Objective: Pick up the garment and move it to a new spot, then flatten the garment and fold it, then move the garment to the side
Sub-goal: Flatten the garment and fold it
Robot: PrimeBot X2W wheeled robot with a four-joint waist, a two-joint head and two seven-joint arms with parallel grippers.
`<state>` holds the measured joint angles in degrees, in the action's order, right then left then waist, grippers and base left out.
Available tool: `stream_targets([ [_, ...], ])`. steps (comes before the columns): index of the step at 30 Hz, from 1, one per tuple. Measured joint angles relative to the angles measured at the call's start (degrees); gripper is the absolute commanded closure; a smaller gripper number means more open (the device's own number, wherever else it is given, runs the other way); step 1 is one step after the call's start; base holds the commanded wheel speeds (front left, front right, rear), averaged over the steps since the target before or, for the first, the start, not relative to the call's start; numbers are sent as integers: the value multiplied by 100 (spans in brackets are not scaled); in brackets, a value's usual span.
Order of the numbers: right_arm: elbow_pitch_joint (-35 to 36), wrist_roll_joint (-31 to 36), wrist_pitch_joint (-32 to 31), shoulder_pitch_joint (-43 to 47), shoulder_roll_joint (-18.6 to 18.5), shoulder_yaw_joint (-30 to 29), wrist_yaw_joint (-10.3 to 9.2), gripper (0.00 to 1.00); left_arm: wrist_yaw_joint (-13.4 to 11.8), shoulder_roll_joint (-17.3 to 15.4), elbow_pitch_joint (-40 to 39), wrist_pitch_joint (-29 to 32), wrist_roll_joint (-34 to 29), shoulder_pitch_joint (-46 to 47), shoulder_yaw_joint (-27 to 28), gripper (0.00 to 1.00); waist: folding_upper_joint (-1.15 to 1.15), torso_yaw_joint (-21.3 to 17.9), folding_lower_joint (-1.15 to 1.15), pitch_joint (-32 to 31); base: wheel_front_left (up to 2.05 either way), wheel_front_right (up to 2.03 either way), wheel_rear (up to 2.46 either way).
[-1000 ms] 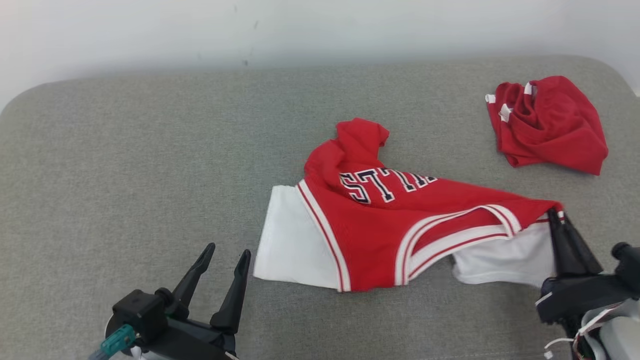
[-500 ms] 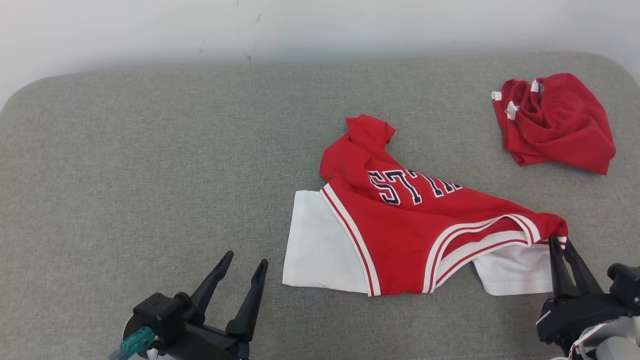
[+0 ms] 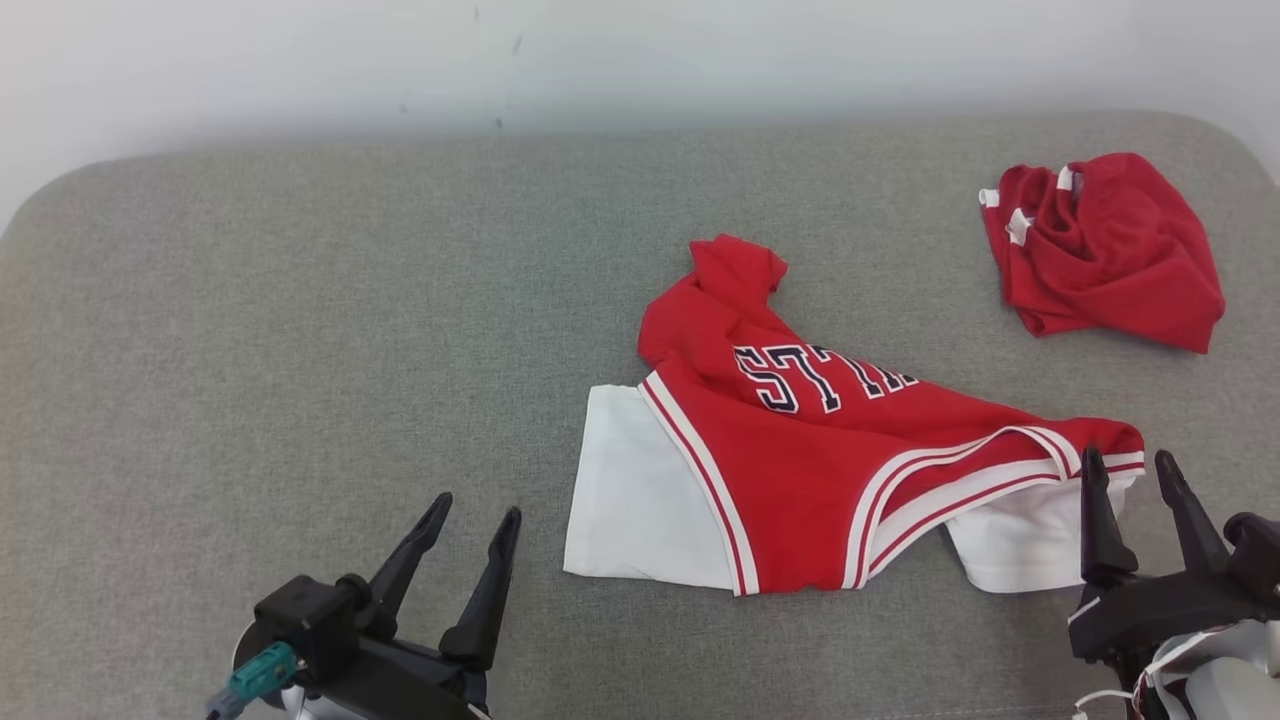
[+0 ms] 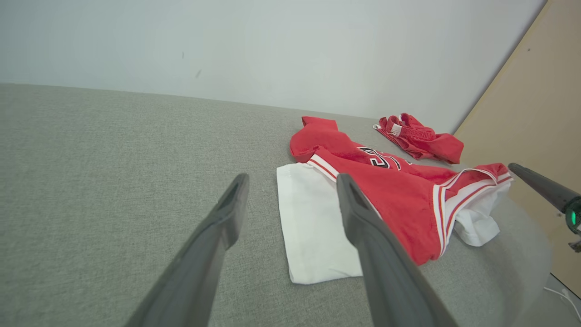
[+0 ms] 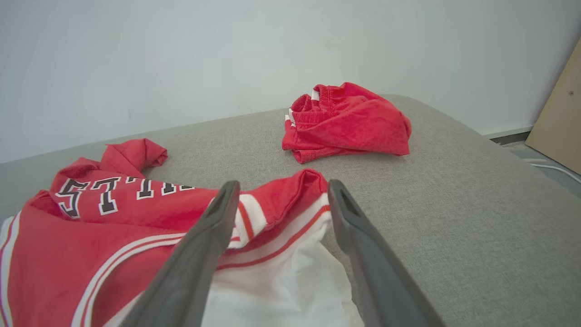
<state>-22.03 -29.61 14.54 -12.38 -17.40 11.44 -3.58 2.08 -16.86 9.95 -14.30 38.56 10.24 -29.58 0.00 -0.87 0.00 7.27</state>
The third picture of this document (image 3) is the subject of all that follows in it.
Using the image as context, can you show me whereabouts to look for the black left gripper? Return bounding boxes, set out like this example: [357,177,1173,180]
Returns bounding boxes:
[330,492,523,720]

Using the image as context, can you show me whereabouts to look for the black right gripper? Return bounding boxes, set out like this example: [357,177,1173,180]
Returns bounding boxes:
[1066,447,1280,663]

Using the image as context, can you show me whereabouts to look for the red shorts with white stripe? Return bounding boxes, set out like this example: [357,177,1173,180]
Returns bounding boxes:
[978,152,1227,355]

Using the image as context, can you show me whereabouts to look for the red jersey with white sleeves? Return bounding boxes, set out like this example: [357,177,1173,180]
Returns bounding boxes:
[563,235,1147,598]

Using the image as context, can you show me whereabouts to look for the red white twisted wire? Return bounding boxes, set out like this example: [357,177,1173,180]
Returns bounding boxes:
[1128,665,1166,720]

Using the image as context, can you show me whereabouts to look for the thin white cable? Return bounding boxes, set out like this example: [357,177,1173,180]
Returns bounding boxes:
[1072,688,1136,720]

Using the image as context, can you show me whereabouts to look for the teal cable connector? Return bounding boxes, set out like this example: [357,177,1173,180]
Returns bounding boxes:
[205,642,301,720]

